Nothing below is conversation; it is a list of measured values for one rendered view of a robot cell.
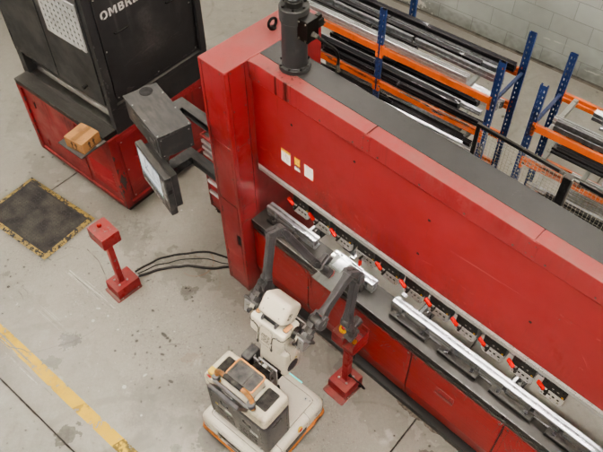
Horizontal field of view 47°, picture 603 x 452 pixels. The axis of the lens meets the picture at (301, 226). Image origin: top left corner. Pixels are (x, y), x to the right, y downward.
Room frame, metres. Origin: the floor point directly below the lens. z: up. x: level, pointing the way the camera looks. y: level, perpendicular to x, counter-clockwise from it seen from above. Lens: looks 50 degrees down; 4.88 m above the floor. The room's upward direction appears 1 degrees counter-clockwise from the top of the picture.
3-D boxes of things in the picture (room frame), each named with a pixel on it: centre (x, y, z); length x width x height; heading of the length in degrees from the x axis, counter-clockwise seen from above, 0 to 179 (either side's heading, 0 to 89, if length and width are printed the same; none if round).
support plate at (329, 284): (2.78, -0.22, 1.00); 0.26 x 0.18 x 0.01; 135
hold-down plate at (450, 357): (2.13, -1.00, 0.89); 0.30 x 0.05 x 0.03; 45
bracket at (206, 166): (3.61, 0.79, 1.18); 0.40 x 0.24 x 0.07; 45
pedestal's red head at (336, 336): (2.43, -0.32, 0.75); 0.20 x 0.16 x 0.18; 45
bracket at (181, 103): (3.61, 0.79, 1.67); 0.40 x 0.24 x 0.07; 45
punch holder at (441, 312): (2.34, -0.87, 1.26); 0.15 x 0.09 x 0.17; 45
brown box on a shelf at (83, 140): (4.13, 1.78, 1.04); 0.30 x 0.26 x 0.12; 50
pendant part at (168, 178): (3.32, 0.97, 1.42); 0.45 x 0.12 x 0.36; 34
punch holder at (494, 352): (2.05, -1.16, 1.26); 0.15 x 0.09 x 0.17; 45
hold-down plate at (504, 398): (1.85, -1.28, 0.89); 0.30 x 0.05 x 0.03; 45
